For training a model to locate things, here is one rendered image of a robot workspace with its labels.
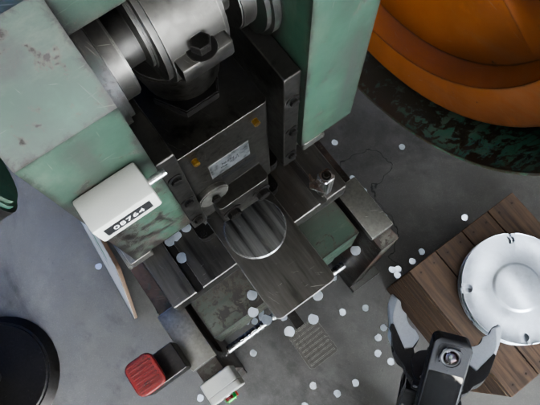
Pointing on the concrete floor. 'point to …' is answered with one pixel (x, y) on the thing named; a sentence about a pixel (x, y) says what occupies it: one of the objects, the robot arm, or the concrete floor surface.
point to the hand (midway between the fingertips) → (446, 305)
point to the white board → (112, 267)
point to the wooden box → (505, 210)
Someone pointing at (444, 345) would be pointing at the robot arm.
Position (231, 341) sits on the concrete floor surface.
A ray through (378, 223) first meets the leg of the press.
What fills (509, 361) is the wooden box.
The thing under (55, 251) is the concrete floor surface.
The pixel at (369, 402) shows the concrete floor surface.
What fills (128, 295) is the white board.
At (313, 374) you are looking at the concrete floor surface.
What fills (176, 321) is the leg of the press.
